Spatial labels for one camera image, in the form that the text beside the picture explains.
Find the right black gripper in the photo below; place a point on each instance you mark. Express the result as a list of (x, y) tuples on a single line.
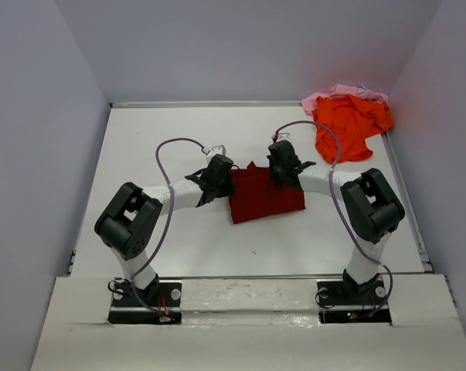
[(273, 176)]

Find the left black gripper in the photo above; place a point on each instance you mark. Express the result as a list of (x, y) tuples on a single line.
[(228, 190)]

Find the dark red t shirt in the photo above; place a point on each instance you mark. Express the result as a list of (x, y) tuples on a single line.
[(256, 197)]

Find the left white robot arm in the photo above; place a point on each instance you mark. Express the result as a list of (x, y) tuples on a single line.
[(129, 219)]

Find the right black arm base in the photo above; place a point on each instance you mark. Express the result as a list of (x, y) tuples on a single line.
[(343, 301)]

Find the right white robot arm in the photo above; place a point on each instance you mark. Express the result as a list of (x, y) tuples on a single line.
[(366, 203)]

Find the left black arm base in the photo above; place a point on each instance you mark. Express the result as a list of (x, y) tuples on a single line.
[(159, 304)]

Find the pink t shirt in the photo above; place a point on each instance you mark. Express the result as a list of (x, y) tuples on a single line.
[(310, 103)]

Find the orange t shirt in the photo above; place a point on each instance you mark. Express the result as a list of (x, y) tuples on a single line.
[(344, 125)]

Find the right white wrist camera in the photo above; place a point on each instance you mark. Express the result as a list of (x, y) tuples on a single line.
[(281, 136)]

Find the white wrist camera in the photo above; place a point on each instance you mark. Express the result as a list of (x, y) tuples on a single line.
[(281, 136), (214, 150)]

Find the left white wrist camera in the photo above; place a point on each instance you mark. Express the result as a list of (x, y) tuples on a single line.
[(214, 150)]

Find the aluminium table edge rail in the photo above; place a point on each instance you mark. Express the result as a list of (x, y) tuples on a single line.
[(204, 103)]

